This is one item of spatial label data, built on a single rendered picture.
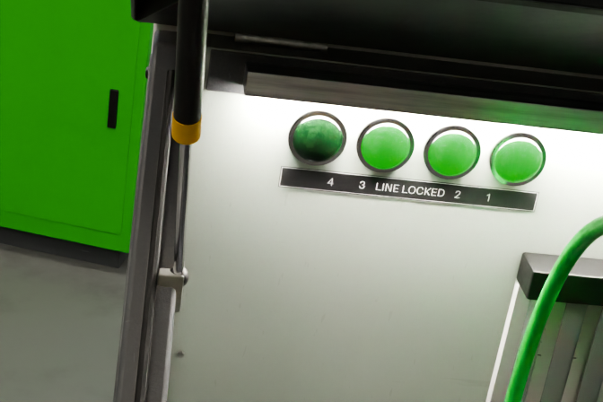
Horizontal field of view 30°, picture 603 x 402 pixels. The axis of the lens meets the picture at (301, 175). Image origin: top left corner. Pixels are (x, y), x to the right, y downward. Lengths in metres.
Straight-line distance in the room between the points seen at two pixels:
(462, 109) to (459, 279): 0.18
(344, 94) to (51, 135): 2.57
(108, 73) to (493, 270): 2.38
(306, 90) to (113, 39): 2.39
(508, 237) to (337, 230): 0.16
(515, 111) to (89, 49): 2.46
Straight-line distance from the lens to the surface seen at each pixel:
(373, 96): 0.94
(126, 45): 3.29
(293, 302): 1.05
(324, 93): 0.93
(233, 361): 1.08
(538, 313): 0.98
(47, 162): 3.49
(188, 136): 0.73
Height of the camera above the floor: 1.72
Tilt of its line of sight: 23 degrees down
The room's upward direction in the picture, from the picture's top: 9 degrees clockwise
